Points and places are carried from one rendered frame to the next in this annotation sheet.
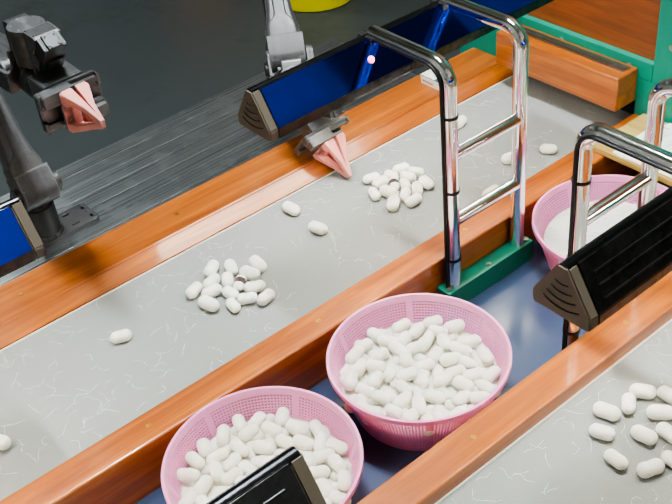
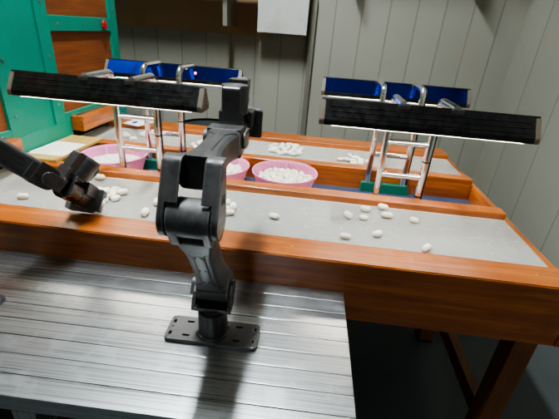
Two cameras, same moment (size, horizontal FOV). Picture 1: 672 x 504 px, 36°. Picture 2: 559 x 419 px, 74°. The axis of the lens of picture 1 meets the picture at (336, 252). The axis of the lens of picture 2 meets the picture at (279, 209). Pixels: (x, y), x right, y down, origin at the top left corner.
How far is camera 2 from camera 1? 2.29 m
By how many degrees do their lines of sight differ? 106
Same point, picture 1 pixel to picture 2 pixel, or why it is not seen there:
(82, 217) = (181, 322)
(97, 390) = (300, 212)
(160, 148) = (42, 351)
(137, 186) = (116, 327)
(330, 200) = (126, 209)
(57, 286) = (274, 239)
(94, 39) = not seen: outside the picture
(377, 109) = (17, 214)
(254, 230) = not seen: hidden behind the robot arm
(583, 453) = not seen: hidden behind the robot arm
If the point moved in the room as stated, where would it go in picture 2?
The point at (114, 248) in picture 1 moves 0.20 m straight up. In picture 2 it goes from (230, 237) to (230, 168)
